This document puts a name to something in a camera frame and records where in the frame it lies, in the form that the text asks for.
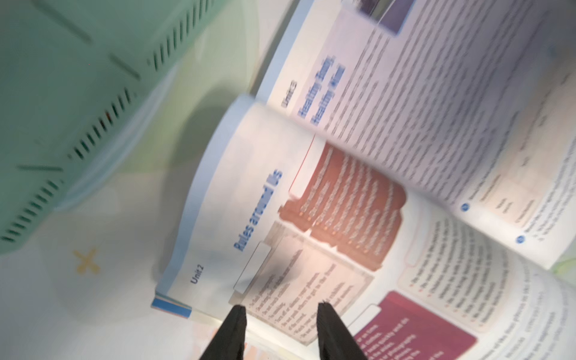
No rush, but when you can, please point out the floral table mat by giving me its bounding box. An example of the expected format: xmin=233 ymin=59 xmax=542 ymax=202
xmin=1 ymin=1 xmax=575 ymax=359

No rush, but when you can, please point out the English textbook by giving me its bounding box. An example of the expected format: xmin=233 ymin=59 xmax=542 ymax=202
xmin=152 ymin=1 xmax=575 ymax=359

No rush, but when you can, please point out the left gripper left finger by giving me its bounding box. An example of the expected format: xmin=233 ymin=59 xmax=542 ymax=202
xmin=199 ymin=304 xmax=247 ymax=360

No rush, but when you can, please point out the green file organizer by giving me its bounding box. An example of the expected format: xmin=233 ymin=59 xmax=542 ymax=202
xmin=1 ymin=1 xmax=225 ymax=253

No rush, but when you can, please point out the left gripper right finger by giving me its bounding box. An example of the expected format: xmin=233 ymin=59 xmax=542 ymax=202
xmin=316 ymin=302 xmax=367 ymax=360

